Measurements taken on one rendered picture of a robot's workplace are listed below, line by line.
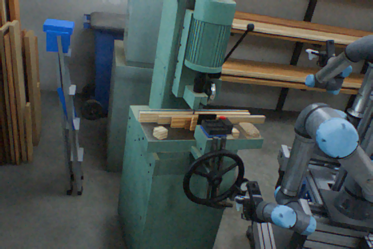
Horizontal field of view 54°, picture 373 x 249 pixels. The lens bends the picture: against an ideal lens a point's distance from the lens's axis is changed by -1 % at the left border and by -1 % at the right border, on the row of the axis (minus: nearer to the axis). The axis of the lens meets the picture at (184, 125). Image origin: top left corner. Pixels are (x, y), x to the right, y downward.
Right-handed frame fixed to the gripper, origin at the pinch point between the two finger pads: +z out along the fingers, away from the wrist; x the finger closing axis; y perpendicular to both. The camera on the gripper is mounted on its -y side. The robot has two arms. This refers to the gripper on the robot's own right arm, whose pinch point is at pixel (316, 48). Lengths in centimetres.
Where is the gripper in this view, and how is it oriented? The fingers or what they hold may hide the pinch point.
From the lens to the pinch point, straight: 252.0
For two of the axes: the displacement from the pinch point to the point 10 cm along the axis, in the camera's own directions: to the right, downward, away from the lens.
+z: -1.7, -4.8, 8.6
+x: 9.8, -0.5, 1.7
